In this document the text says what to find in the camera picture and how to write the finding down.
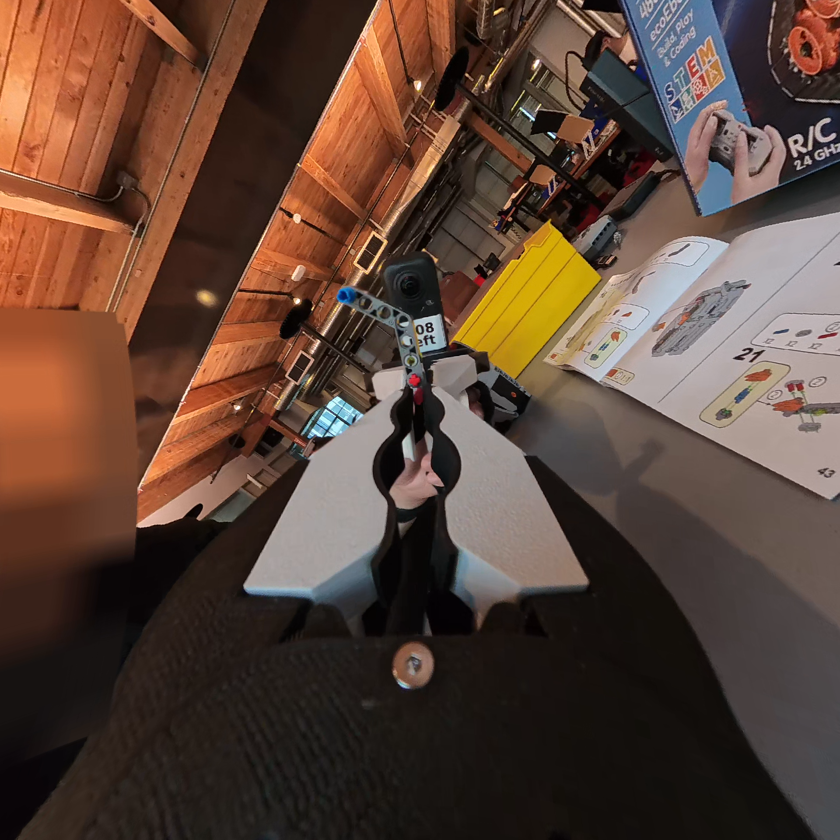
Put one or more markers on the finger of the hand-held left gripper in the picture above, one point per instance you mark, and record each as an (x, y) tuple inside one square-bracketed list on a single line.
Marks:
[(387, 384), (456, 374)]

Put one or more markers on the grey battery box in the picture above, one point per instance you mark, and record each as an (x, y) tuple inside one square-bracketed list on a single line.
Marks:
[(597, 236)]

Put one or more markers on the grey toy robot body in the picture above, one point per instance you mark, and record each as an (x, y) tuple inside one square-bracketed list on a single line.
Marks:
[(505, 394)]

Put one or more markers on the blue robot kit box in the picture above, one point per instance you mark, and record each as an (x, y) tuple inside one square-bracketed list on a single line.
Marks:
[(741, 98)]

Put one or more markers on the black power adapter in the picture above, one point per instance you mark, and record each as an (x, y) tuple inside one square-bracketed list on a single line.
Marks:
[(633, 197)]

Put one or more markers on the black wristband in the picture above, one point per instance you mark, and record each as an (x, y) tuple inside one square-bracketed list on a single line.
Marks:
[(403, 517)]

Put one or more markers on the open instruction booklet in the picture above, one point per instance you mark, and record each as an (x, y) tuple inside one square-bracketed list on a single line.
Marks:
[(722, 341)]

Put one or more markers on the grey desk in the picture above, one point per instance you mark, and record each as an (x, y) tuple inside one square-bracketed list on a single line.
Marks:
[(689, 558)]

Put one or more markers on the dark teal desk leg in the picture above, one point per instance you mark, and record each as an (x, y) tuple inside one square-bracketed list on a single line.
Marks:
[(623, 92)]

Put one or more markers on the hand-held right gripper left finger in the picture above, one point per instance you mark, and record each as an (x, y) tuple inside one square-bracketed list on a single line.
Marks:
[(315, 525)]

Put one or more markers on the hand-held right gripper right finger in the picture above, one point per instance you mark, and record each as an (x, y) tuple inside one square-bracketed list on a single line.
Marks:
[(518, 525)]

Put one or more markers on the small black module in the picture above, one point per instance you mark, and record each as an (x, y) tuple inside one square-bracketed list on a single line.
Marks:
[(607, 261)]

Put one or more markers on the person's left hand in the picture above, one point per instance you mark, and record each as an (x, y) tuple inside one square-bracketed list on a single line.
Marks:
[(413, 485)]

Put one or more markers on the grey bent beam with pins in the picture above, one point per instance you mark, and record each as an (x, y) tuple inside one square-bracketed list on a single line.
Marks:
[(400, 328)]

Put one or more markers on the person's black shirt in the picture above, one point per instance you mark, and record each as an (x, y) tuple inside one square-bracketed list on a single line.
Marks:
[(170, 544)]

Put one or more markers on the yellow storage bin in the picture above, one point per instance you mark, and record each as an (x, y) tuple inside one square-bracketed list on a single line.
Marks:
[(525, 302)]

